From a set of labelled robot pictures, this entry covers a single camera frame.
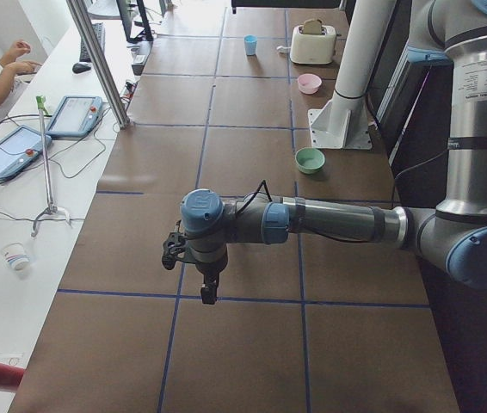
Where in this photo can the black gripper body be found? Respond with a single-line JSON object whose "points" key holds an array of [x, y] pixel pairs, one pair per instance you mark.
{"points": [[210, 269]]}

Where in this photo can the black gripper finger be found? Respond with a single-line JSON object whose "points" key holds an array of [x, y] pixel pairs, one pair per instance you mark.
{"points": [[208, 293]]}

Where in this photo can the blue cup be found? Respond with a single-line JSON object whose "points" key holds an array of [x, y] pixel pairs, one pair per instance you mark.
{"points": [[250, 42]]}

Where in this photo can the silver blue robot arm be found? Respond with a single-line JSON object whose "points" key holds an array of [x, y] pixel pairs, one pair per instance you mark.
{"points": [[452, 236]]}

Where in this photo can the green bowl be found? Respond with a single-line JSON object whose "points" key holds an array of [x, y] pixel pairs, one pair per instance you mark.
{"points": [[309, 160]]}

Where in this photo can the white paper cup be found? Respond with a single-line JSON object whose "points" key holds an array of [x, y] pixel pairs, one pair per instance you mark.
{"points": [[15, 255]]}

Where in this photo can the far teach pendant tablet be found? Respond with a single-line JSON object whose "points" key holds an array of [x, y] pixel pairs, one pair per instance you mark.
{"points": [[75, 117]]}

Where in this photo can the teach pendant tablet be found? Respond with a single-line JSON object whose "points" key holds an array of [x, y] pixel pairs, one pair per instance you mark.
{"points": [[18, 150], [75, 117]]}

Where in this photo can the pink bowl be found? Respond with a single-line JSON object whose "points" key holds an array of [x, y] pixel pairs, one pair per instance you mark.
{"points": [[309, 83]]}

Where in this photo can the near teach pendant tablet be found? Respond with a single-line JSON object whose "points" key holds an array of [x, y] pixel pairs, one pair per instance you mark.
{"points": [[18, 150]]}

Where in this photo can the white toaster power plug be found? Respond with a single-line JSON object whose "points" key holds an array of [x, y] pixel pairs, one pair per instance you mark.
{"points": [[283, 49]]}

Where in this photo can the black computer mouse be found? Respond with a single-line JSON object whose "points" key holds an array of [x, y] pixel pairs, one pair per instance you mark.
{"points": [[80, 67]]}

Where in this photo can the cream white toaster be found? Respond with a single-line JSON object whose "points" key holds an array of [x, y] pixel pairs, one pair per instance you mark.
{"points": [[313, 49]]}

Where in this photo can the black monitor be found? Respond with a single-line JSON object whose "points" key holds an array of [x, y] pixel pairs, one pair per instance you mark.
{"points": [[134, 20]]}

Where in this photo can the bread slice in toaster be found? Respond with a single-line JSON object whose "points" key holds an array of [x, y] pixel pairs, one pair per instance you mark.
{"points": [[312, 27]]}

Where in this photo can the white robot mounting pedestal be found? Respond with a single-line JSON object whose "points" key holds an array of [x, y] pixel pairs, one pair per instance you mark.
{"points": [[342, 123]]}

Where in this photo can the green handled grabber tool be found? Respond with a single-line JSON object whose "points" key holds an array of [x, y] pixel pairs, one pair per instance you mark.
{"points": [[51, 208]]}

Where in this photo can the aluminium frame post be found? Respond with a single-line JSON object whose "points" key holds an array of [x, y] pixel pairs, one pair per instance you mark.
{"points": [[83, 23]]}

